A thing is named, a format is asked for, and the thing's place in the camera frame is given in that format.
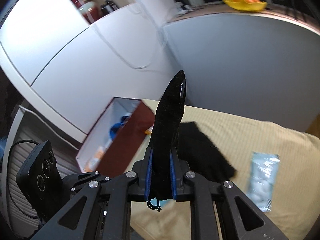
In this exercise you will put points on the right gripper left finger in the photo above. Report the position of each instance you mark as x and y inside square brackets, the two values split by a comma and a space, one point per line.
[99, 210]

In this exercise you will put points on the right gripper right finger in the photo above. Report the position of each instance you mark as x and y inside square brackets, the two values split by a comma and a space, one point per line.
[218, 210]

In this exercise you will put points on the light blue cotton ball pack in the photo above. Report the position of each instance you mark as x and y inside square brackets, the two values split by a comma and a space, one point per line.
[264, 169]

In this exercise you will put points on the black fabric pouch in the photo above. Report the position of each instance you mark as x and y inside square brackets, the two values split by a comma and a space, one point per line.
[160, 181]

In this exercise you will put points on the black furry soft item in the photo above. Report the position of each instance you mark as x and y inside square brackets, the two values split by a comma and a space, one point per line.
[201, 154]

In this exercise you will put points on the blue microfiber cloth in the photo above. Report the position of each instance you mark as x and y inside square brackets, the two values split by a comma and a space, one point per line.
[117, 126]

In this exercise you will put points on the orange white packet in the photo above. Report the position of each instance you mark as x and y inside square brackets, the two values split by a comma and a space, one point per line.
[93, 162]

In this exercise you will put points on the red cardboard box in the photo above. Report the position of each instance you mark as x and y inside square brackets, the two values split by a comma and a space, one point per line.
[128, 140]

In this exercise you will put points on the striped yellow mat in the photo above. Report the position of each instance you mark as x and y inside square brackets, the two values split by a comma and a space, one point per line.
[295, 198]

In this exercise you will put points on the red and white snack packet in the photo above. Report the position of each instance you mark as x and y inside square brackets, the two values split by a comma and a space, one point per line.
[149, 131]

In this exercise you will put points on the red kettle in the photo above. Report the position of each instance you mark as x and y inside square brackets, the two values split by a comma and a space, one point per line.
[88, 9]

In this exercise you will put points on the yellow fruit bowl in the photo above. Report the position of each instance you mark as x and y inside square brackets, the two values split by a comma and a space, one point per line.
[246, 5]

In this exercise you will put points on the black camera module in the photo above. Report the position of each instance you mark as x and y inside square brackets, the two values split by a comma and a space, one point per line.
[40, 182]

